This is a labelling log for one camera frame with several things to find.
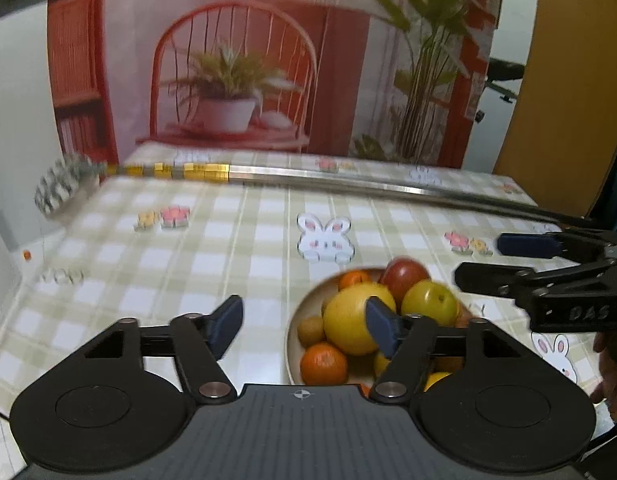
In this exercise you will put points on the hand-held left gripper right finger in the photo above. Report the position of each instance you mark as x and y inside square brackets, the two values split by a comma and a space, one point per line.
[381, 328]

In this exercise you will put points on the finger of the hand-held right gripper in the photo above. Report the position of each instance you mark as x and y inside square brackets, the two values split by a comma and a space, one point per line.
[523, 245]
[488, 277]

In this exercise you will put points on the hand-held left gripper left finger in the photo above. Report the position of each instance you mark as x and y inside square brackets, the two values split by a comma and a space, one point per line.
[226, 326]

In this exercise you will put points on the large yellow citrus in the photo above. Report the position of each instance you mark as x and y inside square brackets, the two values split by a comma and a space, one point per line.
[348, 320]

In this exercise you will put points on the green-yellow round fruit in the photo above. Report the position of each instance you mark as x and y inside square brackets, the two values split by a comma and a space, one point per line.
[431, 302]

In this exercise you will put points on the red apple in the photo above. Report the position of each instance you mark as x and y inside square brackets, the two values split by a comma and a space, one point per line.
[406, 275]

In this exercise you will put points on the small brown round fruit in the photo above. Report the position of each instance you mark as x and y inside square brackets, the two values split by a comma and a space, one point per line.
[311, 331]

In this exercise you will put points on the yellow-green round fruit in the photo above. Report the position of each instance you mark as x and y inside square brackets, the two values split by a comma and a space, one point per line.
[436, 381]

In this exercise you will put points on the beige round plate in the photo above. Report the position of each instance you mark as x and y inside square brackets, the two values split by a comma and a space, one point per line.
[308, 300]

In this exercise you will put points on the person's right hand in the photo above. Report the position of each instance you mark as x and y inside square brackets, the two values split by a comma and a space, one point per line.
[616, 370]

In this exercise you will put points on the checked bunny print tablecloth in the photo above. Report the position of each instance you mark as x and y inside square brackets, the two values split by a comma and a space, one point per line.
[213, 240]

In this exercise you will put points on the teal cloth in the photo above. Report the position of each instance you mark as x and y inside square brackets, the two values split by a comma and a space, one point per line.
[613, 185]

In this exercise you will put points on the telescopic metal pole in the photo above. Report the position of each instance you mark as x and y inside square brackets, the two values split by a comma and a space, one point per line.
[338, 177]

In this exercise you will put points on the wooden board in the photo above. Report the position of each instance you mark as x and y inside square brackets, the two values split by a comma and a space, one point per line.
[563, 85]

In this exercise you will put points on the black exercise machine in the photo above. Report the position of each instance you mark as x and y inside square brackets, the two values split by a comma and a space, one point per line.
[503, 70]

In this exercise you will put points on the printed room scene backdrop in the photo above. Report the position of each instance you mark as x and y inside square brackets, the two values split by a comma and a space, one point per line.
[288, 85]

